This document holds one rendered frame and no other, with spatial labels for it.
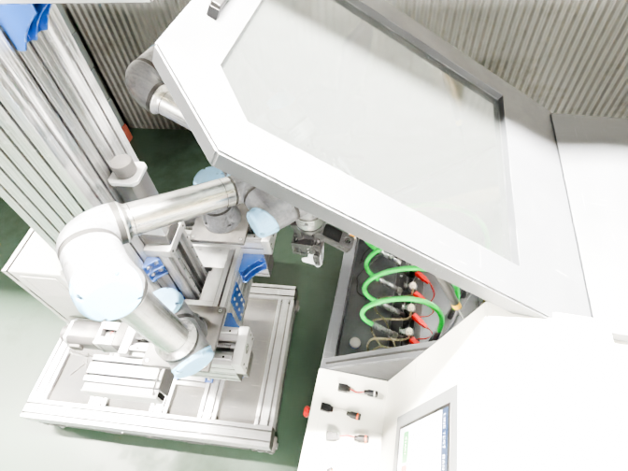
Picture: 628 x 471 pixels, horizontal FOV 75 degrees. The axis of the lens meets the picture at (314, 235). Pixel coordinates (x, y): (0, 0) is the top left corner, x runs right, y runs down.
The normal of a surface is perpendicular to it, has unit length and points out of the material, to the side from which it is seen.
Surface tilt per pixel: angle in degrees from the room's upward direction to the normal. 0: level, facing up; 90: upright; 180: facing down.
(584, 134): 0
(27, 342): 0
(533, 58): 90
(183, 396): 0
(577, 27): 90
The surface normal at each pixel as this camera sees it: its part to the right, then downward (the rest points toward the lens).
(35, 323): -0.06, -0.61
